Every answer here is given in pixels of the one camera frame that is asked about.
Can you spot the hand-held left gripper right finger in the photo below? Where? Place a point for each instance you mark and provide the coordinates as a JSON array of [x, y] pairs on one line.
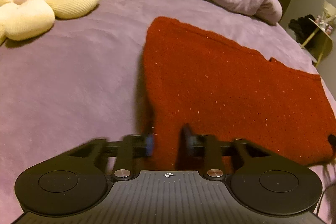
[[187, 140]]

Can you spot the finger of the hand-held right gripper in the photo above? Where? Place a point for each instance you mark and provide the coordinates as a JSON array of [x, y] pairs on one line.
[[332, 140]]

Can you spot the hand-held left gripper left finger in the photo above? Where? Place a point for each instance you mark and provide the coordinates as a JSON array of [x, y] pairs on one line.
[[149, 144]]

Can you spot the red knit cardigan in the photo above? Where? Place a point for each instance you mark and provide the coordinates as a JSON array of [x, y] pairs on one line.
[[223, 87]]

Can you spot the purple bed sheet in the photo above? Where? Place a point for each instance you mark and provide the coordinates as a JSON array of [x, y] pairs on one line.
[[73, 77]]

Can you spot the pale wooden side table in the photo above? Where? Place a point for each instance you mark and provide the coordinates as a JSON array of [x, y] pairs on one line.
[[321, 37]]

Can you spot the black cloth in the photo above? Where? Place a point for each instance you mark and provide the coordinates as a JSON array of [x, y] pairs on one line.
[[300, 27]]

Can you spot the paper-wrapped bouquet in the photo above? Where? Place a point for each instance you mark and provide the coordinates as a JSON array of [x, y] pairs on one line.
[[328, 16]]

